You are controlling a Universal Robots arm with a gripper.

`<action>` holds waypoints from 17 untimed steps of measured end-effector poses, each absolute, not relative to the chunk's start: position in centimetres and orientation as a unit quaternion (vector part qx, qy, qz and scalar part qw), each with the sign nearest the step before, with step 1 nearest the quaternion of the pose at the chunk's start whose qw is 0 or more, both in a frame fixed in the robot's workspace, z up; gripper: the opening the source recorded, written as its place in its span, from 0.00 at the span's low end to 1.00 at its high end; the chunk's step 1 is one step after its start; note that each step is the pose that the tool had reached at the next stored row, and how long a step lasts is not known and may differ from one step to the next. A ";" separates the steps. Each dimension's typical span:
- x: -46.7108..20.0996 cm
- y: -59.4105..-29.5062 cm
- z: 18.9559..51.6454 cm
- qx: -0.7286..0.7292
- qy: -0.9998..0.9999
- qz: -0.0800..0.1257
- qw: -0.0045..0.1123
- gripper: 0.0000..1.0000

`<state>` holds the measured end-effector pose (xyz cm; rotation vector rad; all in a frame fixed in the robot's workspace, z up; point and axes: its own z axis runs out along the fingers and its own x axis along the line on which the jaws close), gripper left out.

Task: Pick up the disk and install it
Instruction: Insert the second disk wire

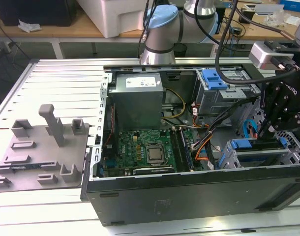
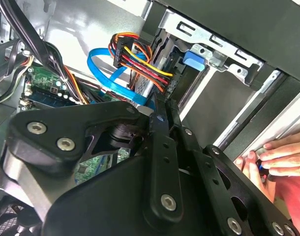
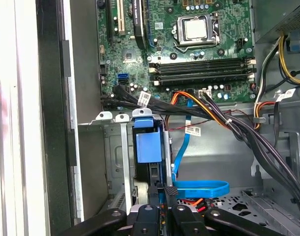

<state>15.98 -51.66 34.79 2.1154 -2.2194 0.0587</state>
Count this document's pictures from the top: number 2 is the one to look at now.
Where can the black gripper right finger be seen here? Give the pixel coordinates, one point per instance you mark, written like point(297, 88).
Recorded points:
point(214, 186)

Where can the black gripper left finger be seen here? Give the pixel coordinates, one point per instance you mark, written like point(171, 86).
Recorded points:
point(54, 118)

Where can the hard disk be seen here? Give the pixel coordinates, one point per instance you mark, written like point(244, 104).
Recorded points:
point(194, 61)

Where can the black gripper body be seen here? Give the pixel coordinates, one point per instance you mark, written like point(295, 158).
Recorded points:
point(103, 211)

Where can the person's left hand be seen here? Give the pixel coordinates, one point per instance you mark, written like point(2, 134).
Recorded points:
point(253, 172)

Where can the person's right hand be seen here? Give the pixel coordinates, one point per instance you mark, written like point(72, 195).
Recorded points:
point(290, 155)

